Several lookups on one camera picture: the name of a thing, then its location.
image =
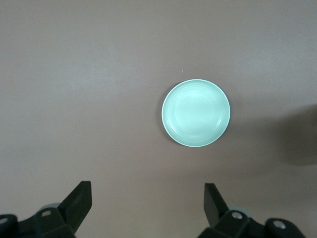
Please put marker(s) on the pale green round plate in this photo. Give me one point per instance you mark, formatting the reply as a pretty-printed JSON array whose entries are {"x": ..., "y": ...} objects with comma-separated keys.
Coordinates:
[{"x": 196, "y": 112}]

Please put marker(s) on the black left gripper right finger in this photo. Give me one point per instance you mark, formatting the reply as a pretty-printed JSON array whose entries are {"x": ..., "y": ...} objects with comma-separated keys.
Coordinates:
[{"x": 215, "y": 210}]

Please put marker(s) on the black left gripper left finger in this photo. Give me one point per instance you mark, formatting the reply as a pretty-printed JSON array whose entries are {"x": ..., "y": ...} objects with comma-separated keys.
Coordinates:
[{"x": 74, "y": 208}]

